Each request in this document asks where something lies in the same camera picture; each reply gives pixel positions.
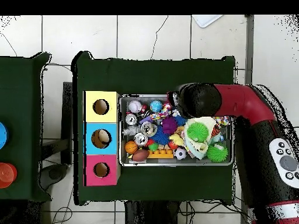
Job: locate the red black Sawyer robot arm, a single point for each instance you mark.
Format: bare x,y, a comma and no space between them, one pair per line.
245,100

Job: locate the wooden box with three holes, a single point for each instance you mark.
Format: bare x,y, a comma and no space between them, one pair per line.
112,112

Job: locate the silver mesh bin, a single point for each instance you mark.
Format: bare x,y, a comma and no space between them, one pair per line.
161,161

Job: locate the blue globe ball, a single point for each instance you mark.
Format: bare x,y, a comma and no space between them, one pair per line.
156,106

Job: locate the purple spiky ball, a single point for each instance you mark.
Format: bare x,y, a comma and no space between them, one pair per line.
169,125

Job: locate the white baseball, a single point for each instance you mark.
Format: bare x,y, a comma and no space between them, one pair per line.
134,106

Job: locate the dark green table cloth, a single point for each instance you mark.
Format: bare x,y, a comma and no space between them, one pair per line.
140,77

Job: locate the green spiky rubber ball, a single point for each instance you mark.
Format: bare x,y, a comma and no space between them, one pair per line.
197,132

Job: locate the cream knitted cloth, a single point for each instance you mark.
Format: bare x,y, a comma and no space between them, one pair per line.
210,123

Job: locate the black white soccer ball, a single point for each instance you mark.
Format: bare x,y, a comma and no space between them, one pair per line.
180,153

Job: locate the orange toy basketball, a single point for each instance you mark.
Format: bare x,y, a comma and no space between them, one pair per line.
131,147

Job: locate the brown toy football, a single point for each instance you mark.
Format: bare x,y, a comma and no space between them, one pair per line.
140,155

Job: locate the green spiky ball with eyes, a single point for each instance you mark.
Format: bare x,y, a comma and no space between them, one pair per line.
217,152

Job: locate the white tray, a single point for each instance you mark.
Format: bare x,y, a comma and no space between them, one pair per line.
205,19

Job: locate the black floor stand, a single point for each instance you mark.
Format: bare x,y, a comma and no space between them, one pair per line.
67,116

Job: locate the small green covered table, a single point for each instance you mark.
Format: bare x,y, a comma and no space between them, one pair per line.
21,93

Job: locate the blue cup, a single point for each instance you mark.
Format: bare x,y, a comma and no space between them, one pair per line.
2,135

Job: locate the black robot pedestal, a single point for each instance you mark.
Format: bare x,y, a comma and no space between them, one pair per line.
149,214

